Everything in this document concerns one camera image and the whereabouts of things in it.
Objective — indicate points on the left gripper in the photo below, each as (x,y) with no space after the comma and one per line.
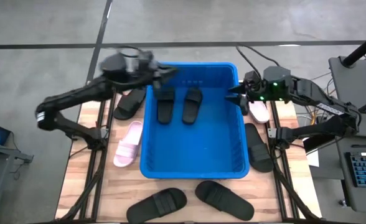
(142,70)

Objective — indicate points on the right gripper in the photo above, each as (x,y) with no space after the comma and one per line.
(276,85)

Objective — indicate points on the black rubber slide sandal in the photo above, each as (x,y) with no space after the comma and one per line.
(128,105)
(192,107)
(259,152)
(165,107)

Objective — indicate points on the olive rubber slide sandal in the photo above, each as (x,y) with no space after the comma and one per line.
(223,200)
(156,207)

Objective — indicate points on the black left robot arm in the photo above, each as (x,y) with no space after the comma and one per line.
(77,94)

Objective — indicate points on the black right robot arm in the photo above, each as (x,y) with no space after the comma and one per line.
(326,99)

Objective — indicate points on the blue plastic bin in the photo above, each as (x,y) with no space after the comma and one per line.
(195,149)

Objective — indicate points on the pink rubber slide sandal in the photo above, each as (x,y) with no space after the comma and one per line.
(128,146)
(260,113)

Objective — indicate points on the white paper sheet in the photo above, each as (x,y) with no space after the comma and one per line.
(312,159)

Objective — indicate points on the grey side table top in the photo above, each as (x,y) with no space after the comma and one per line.
(351,84)

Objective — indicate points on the black stand pole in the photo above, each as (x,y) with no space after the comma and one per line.
(362,48)

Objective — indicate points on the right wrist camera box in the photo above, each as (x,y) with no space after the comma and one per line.
(251,81)

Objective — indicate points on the black aluminium table frame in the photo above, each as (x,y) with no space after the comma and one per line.
(281,189)

